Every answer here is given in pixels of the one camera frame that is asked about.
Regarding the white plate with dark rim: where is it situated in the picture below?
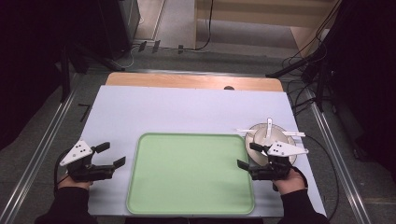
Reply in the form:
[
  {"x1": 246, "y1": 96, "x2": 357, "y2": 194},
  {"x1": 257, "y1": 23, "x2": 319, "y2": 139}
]
[{"x1": 244, "y1": 122, "x2": 298, "y2": 167}]

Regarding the white bowl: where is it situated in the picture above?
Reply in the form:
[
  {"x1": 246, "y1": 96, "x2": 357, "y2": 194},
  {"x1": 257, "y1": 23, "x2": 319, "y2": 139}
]
[{"x1": 253, "y1": 125, "x2": 289, "y2": 149}]

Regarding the metal floor rail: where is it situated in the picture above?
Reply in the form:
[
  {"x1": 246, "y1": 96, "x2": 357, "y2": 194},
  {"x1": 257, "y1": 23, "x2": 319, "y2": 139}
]
[
  {"x1": 306, "y1": 90, "x2": 373, "y2": 224},
  {"x1": 0, "y1": 90, "x2": 78, "y2": 224}
]

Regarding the black hanging cable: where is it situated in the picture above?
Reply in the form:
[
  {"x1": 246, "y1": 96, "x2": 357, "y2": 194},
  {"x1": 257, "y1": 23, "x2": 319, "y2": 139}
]
[{"x1": 194, "y1": 0, "x2": 216, "y2": 52}]

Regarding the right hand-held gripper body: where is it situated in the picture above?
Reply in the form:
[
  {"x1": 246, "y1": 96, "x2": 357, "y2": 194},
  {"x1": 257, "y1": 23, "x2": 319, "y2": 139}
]
[{"x1": 248, "y1": 140, "x2": 310, "y2": 181}]

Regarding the wooden table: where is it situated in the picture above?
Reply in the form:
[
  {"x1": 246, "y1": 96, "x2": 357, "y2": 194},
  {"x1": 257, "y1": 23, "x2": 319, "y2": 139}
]
[{"x1": 105, "y1": 72, "x2": 284, "y2": 92}]

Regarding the long black floor cable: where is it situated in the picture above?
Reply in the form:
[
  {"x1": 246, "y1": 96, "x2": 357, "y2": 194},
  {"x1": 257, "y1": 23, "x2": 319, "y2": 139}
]
[{"x1": 299, "y1": 133, "x2": 340, "y2": 222}]

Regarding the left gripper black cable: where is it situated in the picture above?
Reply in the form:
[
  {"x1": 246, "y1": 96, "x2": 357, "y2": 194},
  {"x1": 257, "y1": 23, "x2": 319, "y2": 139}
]
[{"x1": 53, "y1": 148, "x2": 73, "y2": 191}]

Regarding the person's left hand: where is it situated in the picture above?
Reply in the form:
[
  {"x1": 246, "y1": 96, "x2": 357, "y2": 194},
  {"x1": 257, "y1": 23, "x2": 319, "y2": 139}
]
[{"x1": 57, "y1": 176, "x2": 94, "y2": 189}]

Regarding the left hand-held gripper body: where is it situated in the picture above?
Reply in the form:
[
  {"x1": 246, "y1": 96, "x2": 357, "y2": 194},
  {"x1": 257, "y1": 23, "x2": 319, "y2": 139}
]
[{"x1": 59, "y1": 139, "x2": 117, "y2": 183}]

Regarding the green plastic tray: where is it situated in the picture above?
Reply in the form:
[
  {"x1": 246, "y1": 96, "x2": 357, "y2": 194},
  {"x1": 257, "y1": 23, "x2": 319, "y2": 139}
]
[{"x1": 125, "y1": 133, "x2": 256, "y2": 217}]

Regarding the black stand with legs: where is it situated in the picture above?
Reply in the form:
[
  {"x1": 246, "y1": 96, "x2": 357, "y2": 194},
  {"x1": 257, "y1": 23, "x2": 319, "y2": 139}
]
[{"x1": 59, "y1": 43, "x2": 126, "y2": 104}]

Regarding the black tripod stand with cables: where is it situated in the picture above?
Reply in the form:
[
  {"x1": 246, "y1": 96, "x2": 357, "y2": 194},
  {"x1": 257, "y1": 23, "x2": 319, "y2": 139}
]
[{"x1": 265, "y1": 43, "x2": 335, "y2": 114}]

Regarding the white ceramic spoon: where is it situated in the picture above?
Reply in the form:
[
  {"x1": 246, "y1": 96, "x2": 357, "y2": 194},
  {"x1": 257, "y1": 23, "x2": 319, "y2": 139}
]
[{"x1": 264, "y1": 118, "x2": 274, "y2": 147}]

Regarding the pale table mat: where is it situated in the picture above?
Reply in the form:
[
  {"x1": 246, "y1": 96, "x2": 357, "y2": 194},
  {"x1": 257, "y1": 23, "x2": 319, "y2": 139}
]
[{"x1": 78, "y1": 85, "x2": 327, "y2": 217}]

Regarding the person's right hand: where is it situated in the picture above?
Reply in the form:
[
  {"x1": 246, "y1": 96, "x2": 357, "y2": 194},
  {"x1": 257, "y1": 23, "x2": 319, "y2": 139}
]
[{"x1": 272, "y1": 168, "x2": 307, "y2": 196}]

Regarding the dark cabinet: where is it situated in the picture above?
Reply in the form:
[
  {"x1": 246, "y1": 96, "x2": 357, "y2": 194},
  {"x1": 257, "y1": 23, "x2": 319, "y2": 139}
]
[{"x1": 97, "y1": 0, "x2": 141, "y2": 61}]

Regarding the light wooden furniture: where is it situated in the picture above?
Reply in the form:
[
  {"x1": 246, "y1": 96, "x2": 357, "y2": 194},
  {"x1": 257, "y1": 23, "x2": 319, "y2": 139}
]
[{"x1": 194, "y1": 0, "x2": 344, "y2": 59}]

